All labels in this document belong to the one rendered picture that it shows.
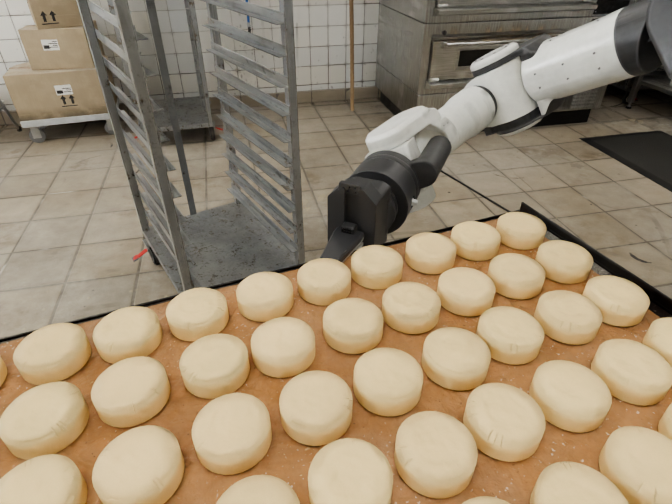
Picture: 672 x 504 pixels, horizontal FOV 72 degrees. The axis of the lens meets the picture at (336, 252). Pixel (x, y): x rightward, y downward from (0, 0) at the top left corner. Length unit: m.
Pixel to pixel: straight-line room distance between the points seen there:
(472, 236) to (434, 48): 2.85
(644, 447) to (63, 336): 0.41
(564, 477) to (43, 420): 0.32
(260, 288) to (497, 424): 0.22
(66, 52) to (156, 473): 3.58
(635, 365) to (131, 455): 0.35
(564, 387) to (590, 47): 0.51
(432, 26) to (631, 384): 3.04
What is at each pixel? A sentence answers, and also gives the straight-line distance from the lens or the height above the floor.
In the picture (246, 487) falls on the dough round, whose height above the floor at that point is 1.02.
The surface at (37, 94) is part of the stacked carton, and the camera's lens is 3.84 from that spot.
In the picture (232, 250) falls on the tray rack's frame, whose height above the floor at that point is 0.15.
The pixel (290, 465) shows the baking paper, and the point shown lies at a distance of 0.33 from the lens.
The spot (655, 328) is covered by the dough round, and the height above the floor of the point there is 1.02.
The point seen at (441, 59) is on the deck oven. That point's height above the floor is 0.55.
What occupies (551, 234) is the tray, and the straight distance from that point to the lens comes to 0.57.
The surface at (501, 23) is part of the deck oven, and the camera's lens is 3.53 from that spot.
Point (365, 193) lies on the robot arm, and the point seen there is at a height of 1.05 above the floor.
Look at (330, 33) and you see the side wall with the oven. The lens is 4.16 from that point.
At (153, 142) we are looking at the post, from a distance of 1.45.
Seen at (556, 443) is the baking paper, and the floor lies 1.00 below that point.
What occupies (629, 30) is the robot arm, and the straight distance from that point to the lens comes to 0.74.
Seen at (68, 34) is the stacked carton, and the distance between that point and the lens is 3.77.
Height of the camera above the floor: 1.28
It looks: 35 degrees down
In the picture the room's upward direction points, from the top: straight up
